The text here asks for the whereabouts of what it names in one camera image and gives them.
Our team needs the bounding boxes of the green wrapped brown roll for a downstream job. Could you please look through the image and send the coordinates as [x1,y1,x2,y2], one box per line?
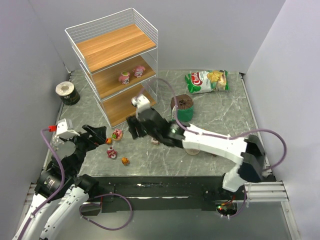
[170,94,194,123]

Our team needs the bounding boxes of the white wire wooden shelf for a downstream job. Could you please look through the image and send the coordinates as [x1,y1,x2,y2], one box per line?
[65,8,159,128]

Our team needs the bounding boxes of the pink pig purple bow toy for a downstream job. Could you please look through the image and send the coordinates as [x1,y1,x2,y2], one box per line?
[132,65,146,78]

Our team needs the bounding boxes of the pink bear strawberry donut toy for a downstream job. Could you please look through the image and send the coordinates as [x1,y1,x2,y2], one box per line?
[111,128,123,141]

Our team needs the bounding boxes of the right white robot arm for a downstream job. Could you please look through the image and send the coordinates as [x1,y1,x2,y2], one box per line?
[126,108,266,193]

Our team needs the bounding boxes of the strawberry cake slice toy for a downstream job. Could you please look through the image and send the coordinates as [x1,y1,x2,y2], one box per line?
[150,138,160,145]

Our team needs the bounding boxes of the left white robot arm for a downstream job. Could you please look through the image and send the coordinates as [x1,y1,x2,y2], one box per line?
[13,119,107,240]

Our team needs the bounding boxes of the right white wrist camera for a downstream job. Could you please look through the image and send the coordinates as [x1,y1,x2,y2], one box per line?
[131,94,150,112]

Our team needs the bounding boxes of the cream plastic cup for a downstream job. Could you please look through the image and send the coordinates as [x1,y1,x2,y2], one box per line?
[185,149,200,156]

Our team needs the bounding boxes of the small orange bear toy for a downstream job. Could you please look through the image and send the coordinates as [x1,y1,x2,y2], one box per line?
[121,157,130,166]

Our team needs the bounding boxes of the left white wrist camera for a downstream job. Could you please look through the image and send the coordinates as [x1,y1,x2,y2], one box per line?
[48,118,80,139]

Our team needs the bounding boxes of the silver top drink can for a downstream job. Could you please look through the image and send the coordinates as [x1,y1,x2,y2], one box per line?
[51,134,64,148]

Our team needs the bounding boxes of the dark can white lid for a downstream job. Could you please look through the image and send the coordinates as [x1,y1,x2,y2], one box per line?
[55,81,81,106]

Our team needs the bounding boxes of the pink bear cake toy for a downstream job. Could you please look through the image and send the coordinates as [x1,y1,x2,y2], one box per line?
[106,146,118,159]

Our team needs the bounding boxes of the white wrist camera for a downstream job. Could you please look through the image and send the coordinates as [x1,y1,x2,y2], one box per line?
[48,118,80,139]
[131,94,150,112]

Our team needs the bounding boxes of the pink bear green hat toy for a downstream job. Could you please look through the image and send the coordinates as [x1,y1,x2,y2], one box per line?
[118,71,131,85]

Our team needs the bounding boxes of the green chips bag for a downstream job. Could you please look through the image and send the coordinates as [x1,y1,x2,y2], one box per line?
[184,70,229,94]

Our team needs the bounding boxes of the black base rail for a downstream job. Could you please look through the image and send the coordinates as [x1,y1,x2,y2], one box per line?
[37,176,276,213]

